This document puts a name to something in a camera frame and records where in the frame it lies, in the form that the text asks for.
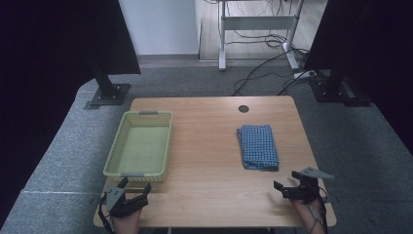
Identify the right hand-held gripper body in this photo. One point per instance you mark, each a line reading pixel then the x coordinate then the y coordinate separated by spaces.
pixel 307 188

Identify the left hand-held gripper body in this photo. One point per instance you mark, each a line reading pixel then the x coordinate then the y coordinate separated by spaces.
pixel 117 202

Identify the green plastic basket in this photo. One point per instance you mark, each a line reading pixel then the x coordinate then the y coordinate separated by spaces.
pixel 140 148

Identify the blue checked cloth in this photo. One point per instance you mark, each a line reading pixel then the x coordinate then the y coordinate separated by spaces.
pixel 258 147

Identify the person's right hand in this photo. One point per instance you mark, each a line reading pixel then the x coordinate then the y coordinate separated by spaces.
pixel 303 210

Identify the person's left hand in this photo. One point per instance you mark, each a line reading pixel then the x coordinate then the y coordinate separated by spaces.
pixel 127 224

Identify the dark round table grommet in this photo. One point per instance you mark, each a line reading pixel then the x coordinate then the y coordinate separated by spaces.
pixel 243 109

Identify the black metal stand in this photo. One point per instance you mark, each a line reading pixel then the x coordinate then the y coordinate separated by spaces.
pixel 334 87
pixel 108 92

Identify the white power strip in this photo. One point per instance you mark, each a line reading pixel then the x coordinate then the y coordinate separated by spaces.
pixel 304 74

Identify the black curtain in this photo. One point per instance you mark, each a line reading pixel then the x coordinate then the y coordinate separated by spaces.
pixel 48 65
pixel 373 48

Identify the white desk frame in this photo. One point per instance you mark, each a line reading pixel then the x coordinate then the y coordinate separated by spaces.
pixel 259 22

